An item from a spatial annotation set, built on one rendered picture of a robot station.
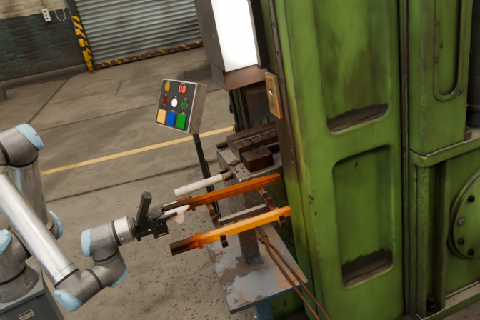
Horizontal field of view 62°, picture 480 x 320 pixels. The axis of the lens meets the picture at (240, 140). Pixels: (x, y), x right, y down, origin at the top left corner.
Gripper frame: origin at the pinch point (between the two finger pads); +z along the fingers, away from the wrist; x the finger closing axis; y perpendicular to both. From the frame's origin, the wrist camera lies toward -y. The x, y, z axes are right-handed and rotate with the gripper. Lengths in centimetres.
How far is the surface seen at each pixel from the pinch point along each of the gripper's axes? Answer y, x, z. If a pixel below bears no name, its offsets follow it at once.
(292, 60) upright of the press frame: -39, -1, 48
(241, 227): 6.8, 14.5, 15.1
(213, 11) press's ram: -56, -35, 33
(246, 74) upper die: -27, -40, 41
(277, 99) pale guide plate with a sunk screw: -22, -14, 45
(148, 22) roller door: 34, -848, 44
